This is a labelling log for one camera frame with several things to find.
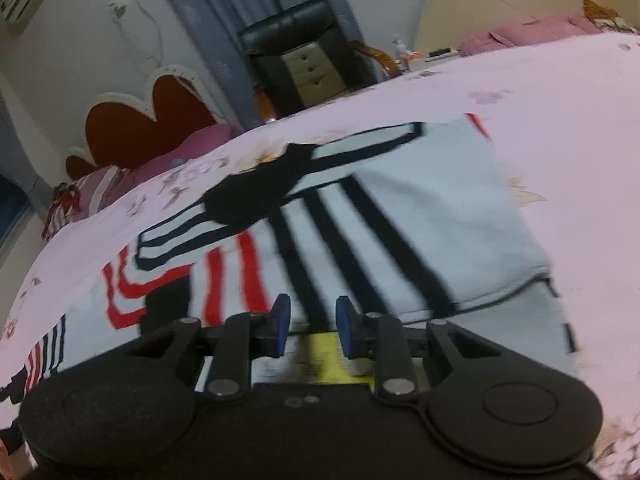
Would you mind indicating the red white flower-shaped headboard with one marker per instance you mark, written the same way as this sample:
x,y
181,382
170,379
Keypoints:
x,y
130,130

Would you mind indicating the pink folded quilt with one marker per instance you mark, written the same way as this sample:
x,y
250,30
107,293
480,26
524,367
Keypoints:
x,y
520,32

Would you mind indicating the grey window curtain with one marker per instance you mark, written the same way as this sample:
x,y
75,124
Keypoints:
x,y
12,155

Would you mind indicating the black remote control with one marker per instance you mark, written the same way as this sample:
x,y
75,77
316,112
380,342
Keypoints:
x,y
442,52

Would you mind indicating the white framed window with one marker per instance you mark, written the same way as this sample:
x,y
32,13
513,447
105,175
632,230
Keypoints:
x,y
10,215

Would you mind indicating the pink pillow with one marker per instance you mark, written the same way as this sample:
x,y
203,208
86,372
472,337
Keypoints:
x,y
200,147

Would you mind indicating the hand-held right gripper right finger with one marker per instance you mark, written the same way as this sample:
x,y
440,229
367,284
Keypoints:
x,y
342,325

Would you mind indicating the white bedside table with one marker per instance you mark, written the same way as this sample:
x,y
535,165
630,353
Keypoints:
x,y
430,62

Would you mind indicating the black leather office chair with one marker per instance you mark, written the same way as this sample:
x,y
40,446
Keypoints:
x,y
295,40

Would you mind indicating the striped red plush pillow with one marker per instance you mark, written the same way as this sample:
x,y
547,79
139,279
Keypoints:
x,y
80,197

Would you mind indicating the white red black striped sweater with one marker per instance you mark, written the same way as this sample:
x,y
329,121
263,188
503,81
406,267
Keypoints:
x,y
440,210

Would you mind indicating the small white bottle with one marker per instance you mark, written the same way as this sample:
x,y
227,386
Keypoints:
x,y
400,46

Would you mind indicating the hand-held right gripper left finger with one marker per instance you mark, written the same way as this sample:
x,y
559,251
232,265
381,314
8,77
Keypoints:
x,y
282,325

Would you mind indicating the orange print pillow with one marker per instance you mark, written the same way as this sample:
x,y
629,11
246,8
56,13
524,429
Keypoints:
x,y
607,15

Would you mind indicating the pink floral bed sheet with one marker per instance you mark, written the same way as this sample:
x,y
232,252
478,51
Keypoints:
x,y
575,135

